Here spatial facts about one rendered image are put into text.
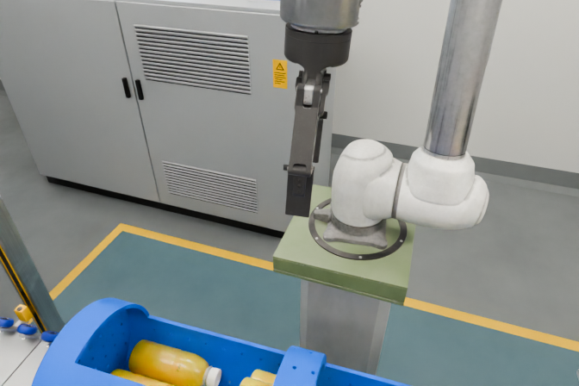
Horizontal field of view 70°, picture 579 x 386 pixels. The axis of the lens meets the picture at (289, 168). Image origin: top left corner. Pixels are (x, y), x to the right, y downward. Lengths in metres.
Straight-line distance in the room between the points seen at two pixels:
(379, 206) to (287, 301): 1.40
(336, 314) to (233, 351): 0.46
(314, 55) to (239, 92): 1.77
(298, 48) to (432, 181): 0.66
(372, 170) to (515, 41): 2.31
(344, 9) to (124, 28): 2.09
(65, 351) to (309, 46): 0.67
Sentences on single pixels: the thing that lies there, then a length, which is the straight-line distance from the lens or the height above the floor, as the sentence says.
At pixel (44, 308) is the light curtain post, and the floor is 0.67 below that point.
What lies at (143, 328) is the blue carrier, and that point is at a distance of 1.06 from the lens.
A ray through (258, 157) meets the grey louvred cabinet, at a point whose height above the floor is 0.63.
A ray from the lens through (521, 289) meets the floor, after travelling 2.79.
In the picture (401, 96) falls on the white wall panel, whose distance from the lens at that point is 3.36.
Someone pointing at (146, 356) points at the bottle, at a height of 1.07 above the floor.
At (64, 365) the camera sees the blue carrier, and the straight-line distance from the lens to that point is 0.87.
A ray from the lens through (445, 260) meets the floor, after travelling 2.78.
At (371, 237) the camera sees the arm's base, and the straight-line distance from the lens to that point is 1.19.
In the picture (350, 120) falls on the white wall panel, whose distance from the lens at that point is 3.52.
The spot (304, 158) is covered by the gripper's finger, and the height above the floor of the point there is 1.66.
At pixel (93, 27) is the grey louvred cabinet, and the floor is 1.28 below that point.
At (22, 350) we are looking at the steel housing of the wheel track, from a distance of 1.33.
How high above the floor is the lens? 1.89
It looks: 34 degrees down
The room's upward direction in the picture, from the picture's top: straight up
